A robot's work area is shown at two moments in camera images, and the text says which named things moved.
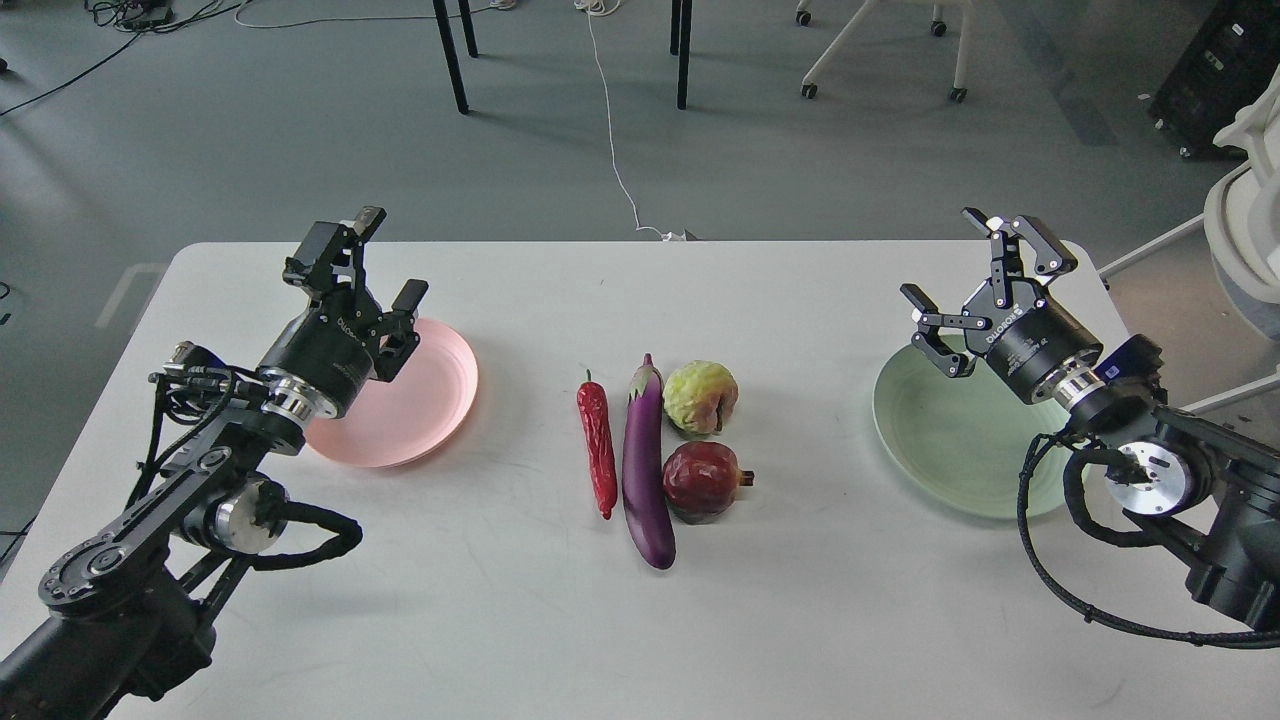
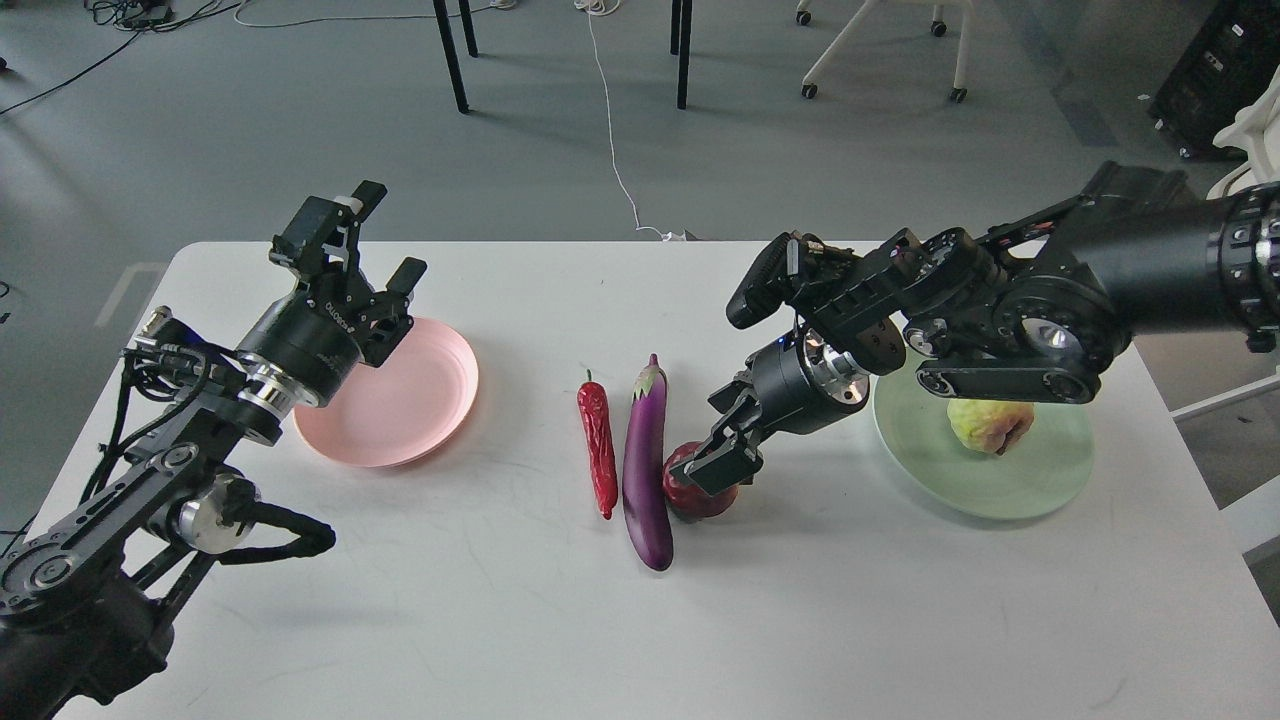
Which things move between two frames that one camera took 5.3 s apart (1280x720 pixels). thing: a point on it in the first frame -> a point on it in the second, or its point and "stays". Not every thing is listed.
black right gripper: x=1032 y=341 -> x=800 y=383
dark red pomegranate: x=700 y=481 stays
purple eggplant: x=645 y=484 stays
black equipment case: x=1227 y=64 stays
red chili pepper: x=592 y=398 stays
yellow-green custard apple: x=699 y=396 -> x=990 y=425
